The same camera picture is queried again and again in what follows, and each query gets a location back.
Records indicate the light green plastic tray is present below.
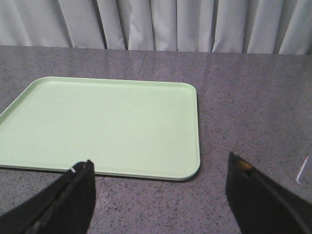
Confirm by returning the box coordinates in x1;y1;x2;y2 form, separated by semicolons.
0;77;200;180

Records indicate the grey pleated curtain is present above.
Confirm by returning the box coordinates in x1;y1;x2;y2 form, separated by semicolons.
0;0;312;55

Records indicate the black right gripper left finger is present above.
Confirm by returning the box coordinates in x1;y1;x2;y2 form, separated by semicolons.
0;160;96;234

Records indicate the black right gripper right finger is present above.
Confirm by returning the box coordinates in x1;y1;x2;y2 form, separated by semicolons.
225;152;312;234

